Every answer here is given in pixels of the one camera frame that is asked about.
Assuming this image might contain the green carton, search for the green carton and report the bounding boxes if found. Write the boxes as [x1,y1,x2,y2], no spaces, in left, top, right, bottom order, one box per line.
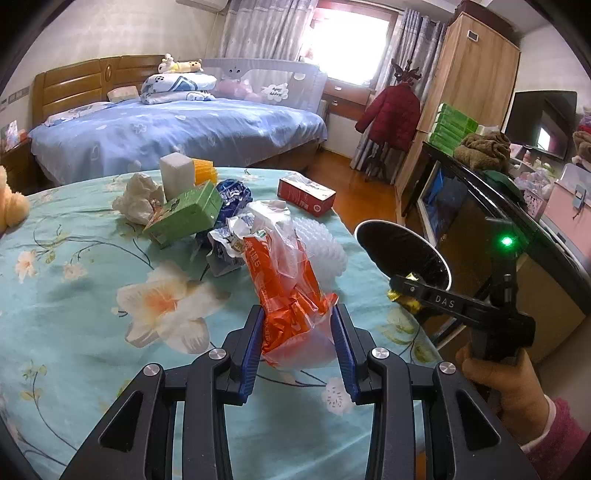
[142,181,225,250]

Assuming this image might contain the person's right hand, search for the person's right hand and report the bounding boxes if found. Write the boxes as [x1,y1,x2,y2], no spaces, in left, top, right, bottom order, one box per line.
[455,344,553,446]

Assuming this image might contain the teal floral tablecloth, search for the teal floral tablecloth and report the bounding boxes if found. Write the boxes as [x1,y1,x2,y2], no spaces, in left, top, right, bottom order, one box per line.
[0,166,444,480]

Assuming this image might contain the black trash bin white rim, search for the black trash bin white rim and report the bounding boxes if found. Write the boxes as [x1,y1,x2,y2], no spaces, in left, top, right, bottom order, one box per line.
[355,220,453,303]

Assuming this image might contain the grey mesh bed rail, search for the grey mesh bed rail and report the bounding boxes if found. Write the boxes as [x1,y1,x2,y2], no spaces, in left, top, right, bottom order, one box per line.
[201,58,326,114]

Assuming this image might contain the wooden desk with drawer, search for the wooden desk with drawer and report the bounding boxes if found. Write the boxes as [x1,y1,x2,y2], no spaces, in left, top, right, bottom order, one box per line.
[321,79,372,121]

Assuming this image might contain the wooden headboard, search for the wooden headboard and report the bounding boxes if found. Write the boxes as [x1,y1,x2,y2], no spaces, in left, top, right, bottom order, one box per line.
[31,54,167,127]

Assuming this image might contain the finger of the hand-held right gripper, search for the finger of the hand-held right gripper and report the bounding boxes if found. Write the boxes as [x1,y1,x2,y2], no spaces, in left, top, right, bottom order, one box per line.
[389,273,495,324]

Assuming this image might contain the orange plush bear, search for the orange plush bear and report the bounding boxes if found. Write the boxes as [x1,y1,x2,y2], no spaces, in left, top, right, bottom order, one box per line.
[0,165,31,234]

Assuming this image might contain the white foam fruit net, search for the white foam fruit net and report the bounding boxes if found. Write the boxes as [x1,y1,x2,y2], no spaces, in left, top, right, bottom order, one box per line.
[294,217,348,291]

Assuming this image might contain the white air conditioner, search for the white air conditioner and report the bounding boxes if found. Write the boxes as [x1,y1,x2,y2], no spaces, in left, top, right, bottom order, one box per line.
[178,0,229,12]

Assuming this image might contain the stack of green boxes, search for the stack of green boxes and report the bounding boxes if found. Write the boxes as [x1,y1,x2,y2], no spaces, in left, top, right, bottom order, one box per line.
[428,102,478,155]

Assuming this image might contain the dark wooden coat rack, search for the dark wooden coat rack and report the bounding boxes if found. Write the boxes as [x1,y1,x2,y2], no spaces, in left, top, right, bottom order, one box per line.
[365,59,423,176]

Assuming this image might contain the brown towel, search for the brown towel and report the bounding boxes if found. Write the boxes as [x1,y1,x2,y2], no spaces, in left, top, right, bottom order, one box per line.
[454,131,512,172]

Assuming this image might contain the blue printed pillow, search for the blue printed pillow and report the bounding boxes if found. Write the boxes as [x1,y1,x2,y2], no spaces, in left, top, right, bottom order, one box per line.
[44,104,114,126]

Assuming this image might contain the red carton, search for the red carton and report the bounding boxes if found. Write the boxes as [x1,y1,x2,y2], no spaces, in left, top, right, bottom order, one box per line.
[277,174,337,217]

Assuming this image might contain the orange plastic bag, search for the orange plastic bag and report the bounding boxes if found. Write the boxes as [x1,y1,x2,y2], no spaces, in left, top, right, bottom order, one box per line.
[242,199,341,371]

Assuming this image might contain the crumpled blue wrapper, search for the crumpled blue wrapper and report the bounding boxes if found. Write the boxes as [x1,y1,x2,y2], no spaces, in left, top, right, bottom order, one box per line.
[196,179,254,241]

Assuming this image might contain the white foam block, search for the white foam block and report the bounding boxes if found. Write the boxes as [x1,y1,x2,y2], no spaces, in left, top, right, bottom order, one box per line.
[160,154,194,202]

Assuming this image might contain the grey patterned curtain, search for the grey patterned curtain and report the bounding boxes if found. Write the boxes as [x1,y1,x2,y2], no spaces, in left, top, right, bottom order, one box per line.
[351,7,448,171]
[219,0,319,63]

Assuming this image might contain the bed with blue sheet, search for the bed with blue sheet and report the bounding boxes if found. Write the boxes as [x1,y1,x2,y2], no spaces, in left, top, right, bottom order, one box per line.
[28,99,328,190]

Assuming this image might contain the light wooden wardrobe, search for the light wooden wardrobe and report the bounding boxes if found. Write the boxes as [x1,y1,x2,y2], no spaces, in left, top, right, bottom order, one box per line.
[394,11,522,217]

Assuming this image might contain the pink lace basket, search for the pink lace basket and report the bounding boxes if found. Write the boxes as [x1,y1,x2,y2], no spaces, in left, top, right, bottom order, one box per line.
[515,171,552,217]

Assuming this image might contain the wooden nightstand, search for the wooden nightstand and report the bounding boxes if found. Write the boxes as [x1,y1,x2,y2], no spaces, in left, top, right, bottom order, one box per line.
[0,137,44,195]

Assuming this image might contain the person's right forearm pink sleeve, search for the person's right forearm pink sleeve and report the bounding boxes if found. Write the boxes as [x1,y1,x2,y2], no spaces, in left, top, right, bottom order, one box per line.
[519,397,591,472]

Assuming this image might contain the gold foil wrapper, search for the gold foil wrapper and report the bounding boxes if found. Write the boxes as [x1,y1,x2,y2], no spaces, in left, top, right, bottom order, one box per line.
[387,272,422,315]

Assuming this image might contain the bright window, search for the bright window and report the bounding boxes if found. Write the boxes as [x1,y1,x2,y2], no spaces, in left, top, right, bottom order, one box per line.
[302,7,393,86]

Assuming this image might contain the panda print folded quilt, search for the panda print folded quilt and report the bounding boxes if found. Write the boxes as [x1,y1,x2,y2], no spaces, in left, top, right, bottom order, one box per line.
[141,73,218,105]

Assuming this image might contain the red padded jacket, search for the red padded jacket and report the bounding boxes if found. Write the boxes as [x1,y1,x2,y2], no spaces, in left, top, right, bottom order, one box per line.
[355,84,422,151]

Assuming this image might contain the black television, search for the black television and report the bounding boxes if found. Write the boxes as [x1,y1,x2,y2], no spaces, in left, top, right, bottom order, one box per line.
[504,90,579,161]

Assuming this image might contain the crumpled silver wrapper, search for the crumpled silver wrapper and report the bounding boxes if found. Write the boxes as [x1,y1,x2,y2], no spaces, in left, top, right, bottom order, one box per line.
[205,215,259,278]

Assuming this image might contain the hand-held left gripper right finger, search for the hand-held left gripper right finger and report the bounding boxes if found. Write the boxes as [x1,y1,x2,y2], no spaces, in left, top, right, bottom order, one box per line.
[330,302,541,480]

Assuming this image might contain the pink storage box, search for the pink storage box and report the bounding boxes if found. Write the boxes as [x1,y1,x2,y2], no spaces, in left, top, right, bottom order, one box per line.
[545,166,591,241]

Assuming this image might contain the yellow foam fruit net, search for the yellow foam fruit net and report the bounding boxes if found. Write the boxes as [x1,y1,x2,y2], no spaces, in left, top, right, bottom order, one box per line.
[191,158,218,185]

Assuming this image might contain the crumpled white tissue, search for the crumpled white tissue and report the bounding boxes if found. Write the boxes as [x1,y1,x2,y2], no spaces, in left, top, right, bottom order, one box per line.
[112,172,166,225]

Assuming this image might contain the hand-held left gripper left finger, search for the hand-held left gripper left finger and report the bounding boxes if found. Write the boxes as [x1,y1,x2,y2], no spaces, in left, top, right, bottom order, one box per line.
[60,305,266,480]

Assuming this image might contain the pink plush toy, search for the pink plush toy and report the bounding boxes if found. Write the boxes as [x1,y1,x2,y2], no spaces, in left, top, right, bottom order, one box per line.
[217,79,262,100]

